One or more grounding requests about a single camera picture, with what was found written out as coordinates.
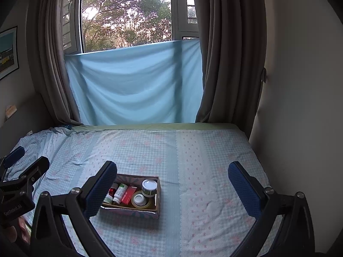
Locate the person's left hand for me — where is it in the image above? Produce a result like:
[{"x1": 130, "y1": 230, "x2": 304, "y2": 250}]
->
[{"x1": 0, "y1": 215, "x2": 33, "y2": 247}]

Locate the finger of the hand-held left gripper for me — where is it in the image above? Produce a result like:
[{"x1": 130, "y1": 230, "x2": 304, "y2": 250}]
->
[
  {"x1": 9, "y1": 156, "x2": 50, "y2": 190},
  {"x1": 0, "y1": 146, "x2": 26, "y2": 182}
]

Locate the green mattress sheet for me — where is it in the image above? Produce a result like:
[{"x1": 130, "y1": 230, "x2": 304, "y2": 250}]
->
[{"x1": 70, "y1": 123, "x2": 239, "y2": 133}]

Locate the pale green lidded jar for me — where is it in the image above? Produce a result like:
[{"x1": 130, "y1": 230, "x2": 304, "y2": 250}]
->
[{"x1": 131, "y1": 191, "x2": 156, "y2": 210}]

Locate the window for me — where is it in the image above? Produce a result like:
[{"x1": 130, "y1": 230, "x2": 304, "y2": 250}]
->
[{"x1": 62, "y1": 0, "x2": 200, "y2": 54}]

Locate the red and white carton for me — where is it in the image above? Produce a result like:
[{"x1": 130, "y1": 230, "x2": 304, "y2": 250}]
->
[{"x1": 120, "y1": 185, "x2": 138, "y2": 206}]

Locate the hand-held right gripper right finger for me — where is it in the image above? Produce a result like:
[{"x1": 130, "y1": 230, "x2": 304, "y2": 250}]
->
[{"x1": 228, "y1": 161, "x2": 315, "y2": 257}]

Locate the wall poster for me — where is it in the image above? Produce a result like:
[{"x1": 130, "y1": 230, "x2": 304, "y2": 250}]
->
[{"x1": 0, "y1": 26, "x2": 20, "y2": 80}]

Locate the grey-brown curtain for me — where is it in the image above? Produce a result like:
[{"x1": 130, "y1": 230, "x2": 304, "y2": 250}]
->
[
  {"x1": 25, "y1": 0, "x2": 83, "y2": 126},
  {"x1": 191, "y1": 0, "x2": 268, "y2": 140}
]

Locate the cardboard box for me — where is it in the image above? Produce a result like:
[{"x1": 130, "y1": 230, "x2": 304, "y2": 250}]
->
[{"x1": 100, "y1": 173, "x2": 161, "y2": 219}]

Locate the white bottle with green label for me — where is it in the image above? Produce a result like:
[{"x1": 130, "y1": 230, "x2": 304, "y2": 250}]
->
[{"x1": 113, "y1": 183, "x2": 129, "y2": 204}]

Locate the white lidded green jar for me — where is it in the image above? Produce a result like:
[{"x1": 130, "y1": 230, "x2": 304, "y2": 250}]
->
[{"x1": 141, "y1": 179, "x2": 158, "y2": 197}]

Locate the blue checked printed bedsheet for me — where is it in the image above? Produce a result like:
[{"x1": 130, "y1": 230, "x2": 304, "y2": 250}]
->
[{"x1": 0, "y1": 127, "x2": 285, "y2": 257}]

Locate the small wall label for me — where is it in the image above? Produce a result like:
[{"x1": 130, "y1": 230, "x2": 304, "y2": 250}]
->
[{"x1": 5, "y1": 104, "x2": 18, "y2": 118}]

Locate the light blue cloth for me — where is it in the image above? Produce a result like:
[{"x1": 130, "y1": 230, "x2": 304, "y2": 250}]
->
[{"x1": 65, "y1": 38, "x2": 206, "y2": 126}]

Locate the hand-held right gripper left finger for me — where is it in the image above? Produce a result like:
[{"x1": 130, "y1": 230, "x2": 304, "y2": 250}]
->
[{"x1": 31, "y1": 161, "x2": 117, "y2": 257}]

